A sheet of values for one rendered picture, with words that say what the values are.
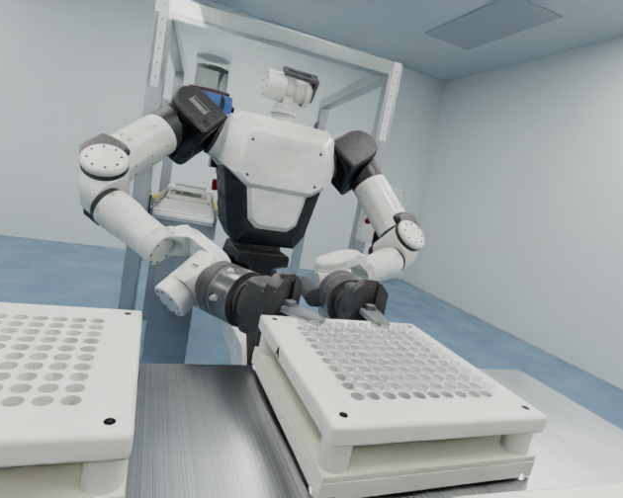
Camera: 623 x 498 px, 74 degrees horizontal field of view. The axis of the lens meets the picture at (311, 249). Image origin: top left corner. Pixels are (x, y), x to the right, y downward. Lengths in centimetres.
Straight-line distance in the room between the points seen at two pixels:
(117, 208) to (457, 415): 60
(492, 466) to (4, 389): 43
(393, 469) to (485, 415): 11
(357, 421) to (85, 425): 20
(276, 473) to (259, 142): 71
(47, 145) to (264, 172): 443
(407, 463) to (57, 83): 511
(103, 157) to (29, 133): 450
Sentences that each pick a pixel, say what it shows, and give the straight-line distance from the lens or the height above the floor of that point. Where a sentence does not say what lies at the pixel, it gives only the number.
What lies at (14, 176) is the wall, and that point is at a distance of 535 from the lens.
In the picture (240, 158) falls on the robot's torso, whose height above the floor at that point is 113.
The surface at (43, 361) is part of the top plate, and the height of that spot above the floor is 92.
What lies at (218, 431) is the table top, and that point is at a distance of 46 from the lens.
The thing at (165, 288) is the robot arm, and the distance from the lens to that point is 69.
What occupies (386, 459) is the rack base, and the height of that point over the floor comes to 87.
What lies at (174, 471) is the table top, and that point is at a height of 85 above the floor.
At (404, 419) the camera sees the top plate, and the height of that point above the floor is 92.
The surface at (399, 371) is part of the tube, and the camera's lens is 46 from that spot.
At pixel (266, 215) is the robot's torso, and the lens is 98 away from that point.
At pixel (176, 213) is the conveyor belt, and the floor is 88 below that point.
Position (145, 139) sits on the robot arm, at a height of 113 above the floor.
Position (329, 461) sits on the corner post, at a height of 88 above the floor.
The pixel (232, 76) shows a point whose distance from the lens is 182.
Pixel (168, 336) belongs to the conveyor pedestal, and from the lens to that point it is 216.
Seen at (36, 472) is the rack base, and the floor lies 87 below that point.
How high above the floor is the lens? 110
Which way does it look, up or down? 8 degrees down
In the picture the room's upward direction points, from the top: 11 degrees clockwise
